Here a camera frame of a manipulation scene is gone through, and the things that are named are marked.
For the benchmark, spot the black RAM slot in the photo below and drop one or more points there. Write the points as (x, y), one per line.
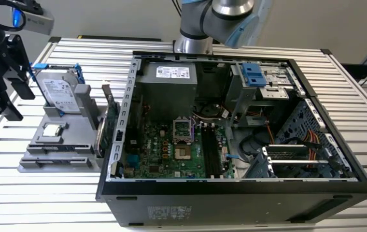
(209, 149)
(216, 149)

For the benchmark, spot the thin locking lever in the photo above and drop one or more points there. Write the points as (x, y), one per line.
(192, 131)

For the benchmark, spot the grey power supply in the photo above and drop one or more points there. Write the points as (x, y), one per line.
(168, 96)

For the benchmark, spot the green motherboard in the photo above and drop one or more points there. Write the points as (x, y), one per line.
(151, 154)

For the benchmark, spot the black cooler fan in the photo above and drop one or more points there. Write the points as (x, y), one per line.
(208, 110)

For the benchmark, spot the blue plastic drive latch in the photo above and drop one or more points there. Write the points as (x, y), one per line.
(251, 72)

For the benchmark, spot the CPU socket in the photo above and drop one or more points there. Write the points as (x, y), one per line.
(184, 152)

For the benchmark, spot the silver metal drive cage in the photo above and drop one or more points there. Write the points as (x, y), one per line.
(273, 93)

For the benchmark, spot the grey parts rack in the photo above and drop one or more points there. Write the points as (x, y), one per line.
(74, 130)

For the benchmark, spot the hard disk in blue carrier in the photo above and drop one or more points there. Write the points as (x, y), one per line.
(58, 91)

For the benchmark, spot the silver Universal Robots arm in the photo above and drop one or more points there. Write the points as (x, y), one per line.
(203, 24)

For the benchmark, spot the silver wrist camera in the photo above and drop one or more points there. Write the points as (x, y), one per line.
(39, 21)

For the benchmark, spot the silver CPU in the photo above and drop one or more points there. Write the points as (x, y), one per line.
(51, 131)

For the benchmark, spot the blue expansion slot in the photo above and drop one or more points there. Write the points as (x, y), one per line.
(132, 161)

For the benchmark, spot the black PC case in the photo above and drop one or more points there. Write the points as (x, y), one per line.
(235, 207)

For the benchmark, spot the green graphics card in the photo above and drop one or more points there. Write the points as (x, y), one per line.
(108, 130)

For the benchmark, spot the grey disk bay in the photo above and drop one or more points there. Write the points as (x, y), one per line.
(287, 151)

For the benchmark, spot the blue RAM stick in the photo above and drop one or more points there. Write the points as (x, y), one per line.
(58, 159)

